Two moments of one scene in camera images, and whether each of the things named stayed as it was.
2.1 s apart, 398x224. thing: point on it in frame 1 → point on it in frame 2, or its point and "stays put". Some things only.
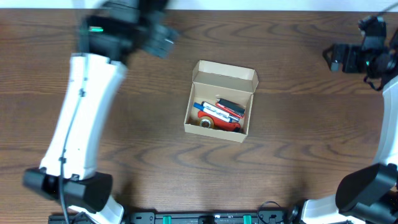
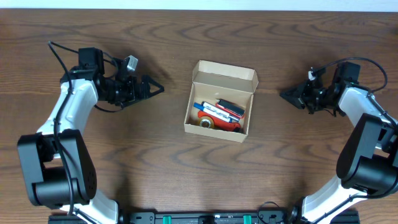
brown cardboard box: x=221 y=101 stays put
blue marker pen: x=213 y=112 stays put
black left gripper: x=160 y=42 → x=138 y=91
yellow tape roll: x=207 y=121 stays put
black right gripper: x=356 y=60 → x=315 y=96
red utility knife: x=221 y=123 stays put
